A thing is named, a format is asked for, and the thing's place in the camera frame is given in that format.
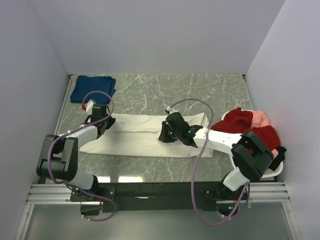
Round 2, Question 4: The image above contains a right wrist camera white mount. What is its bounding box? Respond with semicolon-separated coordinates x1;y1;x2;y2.
165;106;178;115

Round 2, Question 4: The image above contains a black base crossbar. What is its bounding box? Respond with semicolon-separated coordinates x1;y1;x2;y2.
69;181;248;216

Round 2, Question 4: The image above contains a white laundry basket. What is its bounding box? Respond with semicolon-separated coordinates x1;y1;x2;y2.
221;109;284;179

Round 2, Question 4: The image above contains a pink t shirt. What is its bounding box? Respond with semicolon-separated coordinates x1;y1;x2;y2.
250;110;281;158

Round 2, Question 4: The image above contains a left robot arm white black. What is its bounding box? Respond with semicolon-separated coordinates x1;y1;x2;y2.
36;100;116;201

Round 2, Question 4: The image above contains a black t shirt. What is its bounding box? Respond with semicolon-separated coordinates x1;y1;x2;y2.
268;146;287;171

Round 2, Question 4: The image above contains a folded blue t shirt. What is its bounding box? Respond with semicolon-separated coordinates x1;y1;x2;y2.
70;75;116;104

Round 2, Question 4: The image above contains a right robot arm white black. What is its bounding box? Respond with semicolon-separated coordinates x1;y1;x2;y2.
158;111;274;200

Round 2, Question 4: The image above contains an aluminium frame rail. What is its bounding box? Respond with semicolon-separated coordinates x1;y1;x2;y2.
13;74;81;240

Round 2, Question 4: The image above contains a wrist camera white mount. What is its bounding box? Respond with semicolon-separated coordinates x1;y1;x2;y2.
165;106;178;115
81;99;96;115

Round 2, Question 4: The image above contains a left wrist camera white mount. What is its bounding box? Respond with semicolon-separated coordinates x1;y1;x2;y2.
81;99;96;115

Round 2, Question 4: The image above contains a white t shirt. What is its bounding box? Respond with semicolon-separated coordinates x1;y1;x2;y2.
79;113;201;158

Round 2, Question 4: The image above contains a red t shirt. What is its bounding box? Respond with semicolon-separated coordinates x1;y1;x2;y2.
210;107;282;151

